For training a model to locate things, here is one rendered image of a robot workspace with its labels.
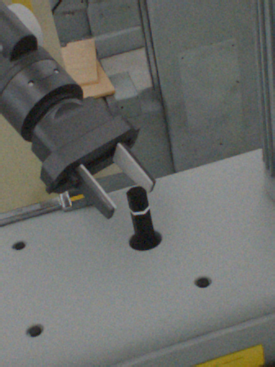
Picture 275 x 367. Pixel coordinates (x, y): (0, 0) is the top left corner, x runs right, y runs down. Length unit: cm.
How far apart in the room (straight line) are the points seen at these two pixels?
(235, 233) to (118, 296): 15
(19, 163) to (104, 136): 190
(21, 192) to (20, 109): 194
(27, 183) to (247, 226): 198
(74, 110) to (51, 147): 6
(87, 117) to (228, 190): 19
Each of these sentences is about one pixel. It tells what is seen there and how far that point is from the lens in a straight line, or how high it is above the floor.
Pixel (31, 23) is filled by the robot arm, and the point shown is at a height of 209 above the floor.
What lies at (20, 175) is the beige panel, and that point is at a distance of 265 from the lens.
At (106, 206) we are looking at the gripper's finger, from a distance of 70.
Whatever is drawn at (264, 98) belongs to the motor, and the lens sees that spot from 71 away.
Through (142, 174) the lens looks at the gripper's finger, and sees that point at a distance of 73.
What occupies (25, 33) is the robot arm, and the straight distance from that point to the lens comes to 76.
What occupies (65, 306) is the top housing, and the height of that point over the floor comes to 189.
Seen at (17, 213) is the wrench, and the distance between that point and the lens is 83.
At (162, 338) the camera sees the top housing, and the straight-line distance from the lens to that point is 66.
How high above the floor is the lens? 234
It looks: 32 degrees down
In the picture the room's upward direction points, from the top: 12 degrees counter-clockwise
